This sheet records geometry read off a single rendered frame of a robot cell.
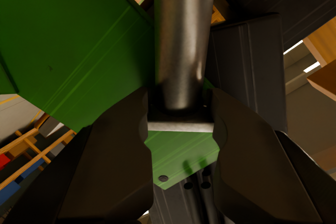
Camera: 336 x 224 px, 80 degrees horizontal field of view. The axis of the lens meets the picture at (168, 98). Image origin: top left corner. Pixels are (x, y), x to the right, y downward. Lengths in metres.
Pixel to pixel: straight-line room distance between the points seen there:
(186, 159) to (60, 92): 0.12
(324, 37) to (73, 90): 0.94
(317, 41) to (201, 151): 0.85
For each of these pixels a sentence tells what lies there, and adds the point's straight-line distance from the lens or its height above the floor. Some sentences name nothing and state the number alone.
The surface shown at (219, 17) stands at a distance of 3.41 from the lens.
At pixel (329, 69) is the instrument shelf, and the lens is 0.76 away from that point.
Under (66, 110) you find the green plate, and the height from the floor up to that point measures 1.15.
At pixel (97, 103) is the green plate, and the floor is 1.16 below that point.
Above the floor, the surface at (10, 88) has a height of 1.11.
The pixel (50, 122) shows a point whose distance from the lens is 0.38.
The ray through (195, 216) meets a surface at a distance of 0.24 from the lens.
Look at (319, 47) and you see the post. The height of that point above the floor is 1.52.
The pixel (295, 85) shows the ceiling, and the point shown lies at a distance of 7.72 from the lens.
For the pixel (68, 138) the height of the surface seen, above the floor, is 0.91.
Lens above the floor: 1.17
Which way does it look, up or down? 8 degrees up
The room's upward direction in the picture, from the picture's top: 138 degrees clockwise
